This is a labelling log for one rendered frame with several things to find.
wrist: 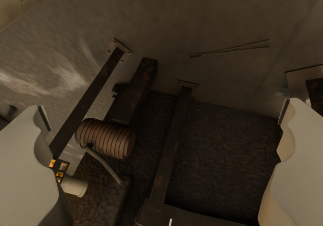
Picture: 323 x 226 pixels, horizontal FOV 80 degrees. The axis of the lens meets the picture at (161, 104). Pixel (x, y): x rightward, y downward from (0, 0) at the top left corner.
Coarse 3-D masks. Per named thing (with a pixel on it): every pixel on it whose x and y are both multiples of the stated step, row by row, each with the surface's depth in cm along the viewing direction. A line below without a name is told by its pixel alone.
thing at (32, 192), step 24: (24, 120) 9; (48, 120) 11; (0, 144) 8; (24, 144) 8; (0, 168) 7; (24, 168) 7; (48, 168) 7; (0, 192) 6; (24, 192) 6; (48, 192) 6; (0, 216) 5; (24, 216) 5; (48, 216) 5; (72, 216) 7
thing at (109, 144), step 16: (144, 64) 99; (144, 80) 93; (128, 96) 87; (144, 96) 93; (128, 112) 81; (80, 128) 75; (96, 128) 75; (112, 128) 75; (128, 128) 78; (80, 144) 76; (96, 144) 74; (112, 144) 73; (128, 144) 74
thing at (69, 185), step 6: (66, 174) 69; (66, 180) 67; (72, 180) 68; (78, 180) 70; (84, 180) 71; (66, 186) 66; (72, 186) 67; (78, 186) 68; (84, 186) 69; (66, 192) 68; (72, 192) 68; (78, 192) 68; (84, 192) 69
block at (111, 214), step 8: (112, 176) 80; (120, 176) 80; (128, 176) 80; (112, 184) 78; (128, 184) 79; (112, 192) 76; (120, 192) 76; (128, 192) 82; (104, 200) 74; (112, 200) 74; (120, 200) 75; (104, 208) 73; (112, 208) 73; (120, 208) 74; (96, 216) 71; (104, 216) 71; (112, 216) 71; (120, 216) 78; (96, 224) 70; (104, 224) 70; (112, 224) 70
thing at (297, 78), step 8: (320, 64) 79; (288, 72) 85; (296, 72) 84; (304, 72) 83; (312, 72) 82; (320, 72) 81; (288, 80) 89; (296, 80) 88; (304, 80) 86; (312, 80) 84; (320, 80) 82; (296, 88) 91; (304, 88) 90; (312, 88) 82; (320, 88) 80; (296, 96) 94; (304, 96) 93; (312, 96) 80; (320, 96) 78; (312, 104) 78; (320, 104) 76; (320, 112) 74
